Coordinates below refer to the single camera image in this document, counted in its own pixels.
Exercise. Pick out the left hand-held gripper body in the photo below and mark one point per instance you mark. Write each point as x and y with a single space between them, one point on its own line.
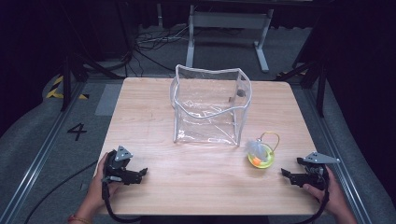
120 161

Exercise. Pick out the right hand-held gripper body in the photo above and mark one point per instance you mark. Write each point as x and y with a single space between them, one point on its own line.
314 174

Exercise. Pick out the yellow-green clear ball toy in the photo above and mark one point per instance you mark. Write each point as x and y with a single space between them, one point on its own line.
262 155

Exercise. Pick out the clear plastic bag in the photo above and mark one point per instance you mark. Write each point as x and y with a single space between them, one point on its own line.
207 109

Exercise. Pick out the person's right hand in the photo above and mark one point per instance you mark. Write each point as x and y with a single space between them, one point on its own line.
330 197

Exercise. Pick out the person's left hand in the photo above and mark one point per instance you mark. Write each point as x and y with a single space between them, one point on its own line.
96 189

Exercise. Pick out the black tripod stand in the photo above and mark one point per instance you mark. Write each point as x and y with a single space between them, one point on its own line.
317 77
67 81

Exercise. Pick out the grey metal floor rail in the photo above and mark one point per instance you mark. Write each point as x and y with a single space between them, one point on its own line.
339 155
37 158

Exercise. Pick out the grey metal stand frame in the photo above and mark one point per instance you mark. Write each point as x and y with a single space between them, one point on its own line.
229 20

